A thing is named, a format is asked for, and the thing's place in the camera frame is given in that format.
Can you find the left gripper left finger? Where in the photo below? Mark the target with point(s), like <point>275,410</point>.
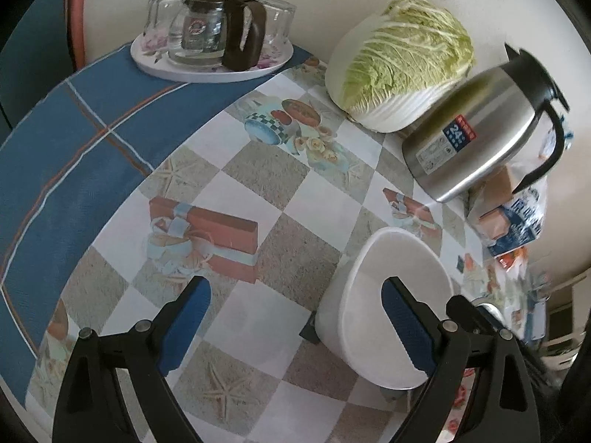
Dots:
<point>91,407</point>

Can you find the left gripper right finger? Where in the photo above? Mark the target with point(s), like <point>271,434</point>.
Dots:
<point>502,405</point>

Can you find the white square bowl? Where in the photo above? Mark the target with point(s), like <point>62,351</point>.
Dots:
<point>365,315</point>

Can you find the pink floral plate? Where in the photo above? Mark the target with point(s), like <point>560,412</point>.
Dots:
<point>463,394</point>

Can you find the orange snack packet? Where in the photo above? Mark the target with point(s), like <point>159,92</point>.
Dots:
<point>514,260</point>

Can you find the toast bread bag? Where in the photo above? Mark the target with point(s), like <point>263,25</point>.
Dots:
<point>506,217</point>

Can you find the checkered printed tablecloth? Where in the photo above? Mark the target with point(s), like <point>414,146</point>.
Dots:
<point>118,188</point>

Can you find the white floral tray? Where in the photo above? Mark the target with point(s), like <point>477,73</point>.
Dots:
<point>159,64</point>

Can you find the napa cabbage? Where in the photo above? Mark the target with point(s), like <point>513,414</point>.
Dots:
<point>394,66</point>

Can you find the upturned drinking glass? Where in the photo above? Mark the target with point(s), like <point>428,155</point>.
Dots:
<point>160,14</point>
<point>279,16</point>

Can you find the red padded chair back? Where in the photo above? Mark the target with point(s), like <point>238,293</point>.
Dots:
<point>75,36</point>

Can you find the steel thermos jug black handle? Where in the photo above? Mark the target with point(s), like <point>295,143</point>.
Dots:
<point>481,125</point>

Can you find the glass teapot brown handle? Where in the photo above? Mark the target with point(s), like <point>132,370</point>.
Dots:
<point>230,31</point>

